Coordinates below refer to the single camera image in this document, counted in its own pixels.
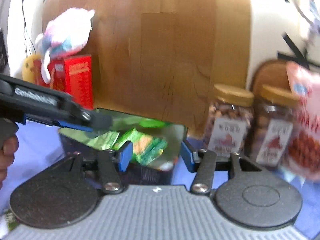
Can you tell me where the green pea snack packet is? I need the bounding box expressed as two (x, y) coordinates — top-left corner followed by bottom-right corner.
(86, 131), (119, 151)

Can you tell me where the green cracker snack packet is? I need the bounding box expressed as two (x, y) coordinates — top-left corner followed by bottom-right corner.
(113, 128), (168, 166)

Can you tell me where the person's left hand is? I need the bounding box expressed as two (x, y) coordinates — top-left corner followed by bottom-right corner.
(0, 135), (18, 187)

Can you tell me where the yellow duck plush toy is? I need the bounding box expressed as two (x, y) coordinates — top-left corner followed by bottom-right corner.
(22, 54), (41, 83)

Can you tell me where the blue printed tablecloth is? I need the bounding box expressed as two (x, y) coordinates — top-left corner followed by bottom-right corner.
(1, 122), (319, 238)

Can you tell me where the black sheep-print tin box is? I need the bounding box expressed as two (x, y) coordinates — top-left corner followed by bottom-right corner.
(58, 108), (188, 185)

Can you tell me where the red gift bag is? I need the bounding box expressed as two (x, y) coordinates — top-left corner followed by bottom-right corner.
(34, 55), (93, 109)

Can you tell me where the cashew nut jar gold lid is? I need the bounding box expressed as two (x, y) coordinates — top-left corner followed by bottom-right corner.
(203, 83), (255, 157)

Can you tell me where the pink blue plush toy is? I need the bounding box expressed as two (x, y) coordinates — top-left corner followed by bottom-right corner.
(35, 8), (95, 84)

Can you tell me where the pecan nut jar gold lid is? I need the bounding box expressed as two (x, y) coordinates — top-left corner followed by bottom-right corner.
(249, 85), (299, 168)

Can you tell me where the pink twisted snack bag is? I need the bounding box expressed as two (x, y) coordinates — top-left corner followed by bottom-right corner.
(284, 62), (319, 181)

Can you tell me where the brown woven round board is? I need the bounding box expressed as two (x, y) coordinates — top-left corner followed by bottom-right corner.
(251, 60), (290, 96)

